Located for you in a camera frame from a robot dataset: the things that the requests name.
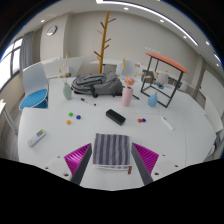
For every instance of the grey curtain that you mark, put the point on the grey curtain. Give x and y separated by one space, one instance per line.
26 53

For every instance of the window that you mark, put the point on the window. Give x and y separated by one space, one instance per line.
8 65

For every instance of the wooden coat rack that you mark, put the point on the wooden coat rack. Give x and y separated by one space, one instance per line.
104 43

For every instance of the black oblong case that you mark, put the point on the black oblong case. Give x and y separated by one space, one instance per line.
115 117

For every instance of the orange round magnet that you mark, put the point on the orange round magnet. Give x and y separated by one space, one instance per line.
68 122

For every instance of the round ceiling spotlights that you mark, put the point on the round ceiling spotlights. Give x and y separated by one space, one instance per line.
125 8

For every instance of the plain white chair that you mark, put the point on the plain white chair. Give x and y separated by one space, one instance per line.
121 68

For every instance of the large blue round magnet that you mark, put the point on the large blue round magnet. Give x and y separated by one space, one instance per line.
78 117

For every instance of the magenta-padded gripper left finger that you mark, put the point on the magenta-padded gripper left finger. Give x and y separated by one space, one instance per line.
77 159

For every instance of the striped towel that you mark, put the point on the striped towel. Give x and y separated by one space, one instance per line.
111 150

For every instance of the green vase with dried flowers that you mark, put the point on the green vase with dried flowers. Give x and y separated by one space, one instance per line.
67 92

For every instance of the ceiling light strip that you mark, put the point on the ceiling light strip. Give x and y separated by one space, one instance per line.
156 15

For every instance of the round wall clock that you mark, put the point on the round wall clock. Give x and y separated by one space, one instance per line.
51 30

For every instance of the small red magnet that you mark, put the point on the small red magnet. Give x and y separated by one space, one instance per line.
139 120

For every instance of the white chair with blue cushion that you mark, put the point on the white chair with blue cushion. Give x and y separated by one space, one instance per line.
33 98

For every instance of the black-framed orange-top side table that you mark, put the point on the black-framed orange-top side table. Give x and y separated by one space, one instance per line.
166 60

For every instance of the pink vase with flowers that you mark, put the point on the pink vase with flowers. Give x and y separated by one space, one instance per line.
127 97

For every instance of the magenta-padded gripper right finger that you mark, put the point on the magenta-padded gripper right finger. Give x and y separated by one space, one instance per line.
146 158

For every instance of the small blue magnet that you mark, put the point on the small blue magnet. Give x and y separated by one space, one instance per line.
143 120

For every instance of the white remote control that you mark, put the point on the white remote control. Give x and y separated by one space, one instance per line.
36 138

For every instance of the blue vase with stems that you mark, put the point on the blue vase with stems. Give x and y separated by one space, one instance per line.
152 100

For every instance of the grey backpack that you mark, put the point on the grey backpack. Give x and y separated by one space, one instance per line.
100 83

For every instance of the black marker pen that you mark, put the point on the black marker pen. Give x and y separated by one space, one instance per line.
88 101

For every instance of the green round magnet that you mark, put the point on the green round magnet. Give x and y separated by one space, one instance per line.
70 114

